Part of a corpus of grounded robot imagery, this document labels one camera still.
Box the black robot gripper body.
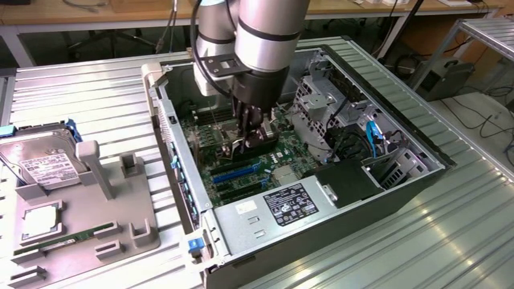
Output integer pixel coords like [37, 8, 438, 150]
[231, 66, 290, 114]

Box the green graphics card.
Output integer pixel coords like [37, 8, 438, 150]
[191, 132, 280, 163]

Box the CPU socket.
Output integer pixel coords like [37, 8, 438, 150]
[219, 122, 241, 142]

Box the green motherboard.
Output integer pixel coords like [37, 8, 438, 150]
[177, 101, 318, 208]

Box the black RAM slot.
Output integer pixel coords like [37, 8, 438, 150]
[193, 105, 235, 119]
[195, 111, 237, 126]

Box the thin metal locking lever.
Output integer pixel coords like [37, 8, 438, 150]
[207, 101, 221, 133]

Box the black expansion slot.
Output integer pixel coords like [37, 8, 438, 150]
[219, 188, 264, 202]
[219, 180, 262, 195]
[209, 158, 262, 178]

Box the blue expansion slot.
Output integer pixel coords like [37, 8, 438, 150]
[211, 165, 266, 185]

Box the silver chipset heatsink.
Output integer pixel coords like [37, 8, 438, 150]
[272, 167, 300, 185]

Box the silver metal disk bay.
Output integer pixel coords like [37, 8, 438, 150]
[292, 75, 350, 165]

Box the silver power supply unit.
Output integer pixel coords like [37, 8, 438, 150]
[215, 176, 337, 256]

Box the open black PC case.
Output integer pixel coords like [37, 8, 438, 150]
[141, 36, 457, 289]

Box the black chair base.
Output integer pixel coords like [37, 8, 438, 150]
[66, 28, 159, 51]

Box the blue disk caddy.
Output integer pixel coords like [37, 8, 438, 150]
[0, 119, 85, 145]

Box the black box on floor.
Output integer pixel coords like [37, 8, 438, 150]
[417, 59, 476, 102]

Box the grey parts rack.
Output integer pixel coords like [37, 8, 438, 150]
[0, 140, 163, 289]

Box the silver hard disk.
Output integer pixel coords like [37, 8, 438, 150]
[0, 128, 89, 191]

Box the metal slat side table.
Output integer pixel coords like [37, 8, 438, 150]
[432, 18, 514, 91]

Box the green RAM stick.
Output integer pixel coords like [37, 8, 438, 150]
[14, 228, 106, 256]

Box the silver CPU chip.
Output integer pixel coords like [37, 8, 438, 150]
[22, 207, 62, 240]

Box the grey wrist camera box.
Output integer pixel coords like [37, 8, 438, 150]
[193, 54, 254, 98]

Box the black power wire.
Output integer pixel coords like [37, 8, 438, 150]
[326, 95, 346, 161]

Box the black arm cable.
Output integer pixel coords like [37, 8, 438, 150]
[190, 0, 237, 99]

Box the blue SATA wire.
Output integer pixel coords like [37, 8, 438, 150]
[366, 120, 382, 158]

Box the hanging grey cable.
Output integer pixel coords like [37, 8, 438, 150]
[157, 0, 179, 54]

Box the coiled black cable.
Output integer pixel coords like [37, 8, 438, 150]
[396, 54, 421, 75]

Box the wooden desk with grey frame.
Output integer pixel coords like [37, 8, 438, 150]
[0, 0, 504, 69]

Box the grey wire on desk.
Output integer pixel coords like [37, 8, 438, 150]
[63, 0, 110, 13]

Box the black cable on table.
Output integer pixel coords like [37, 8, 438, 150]
[441, 87, 514, 138]

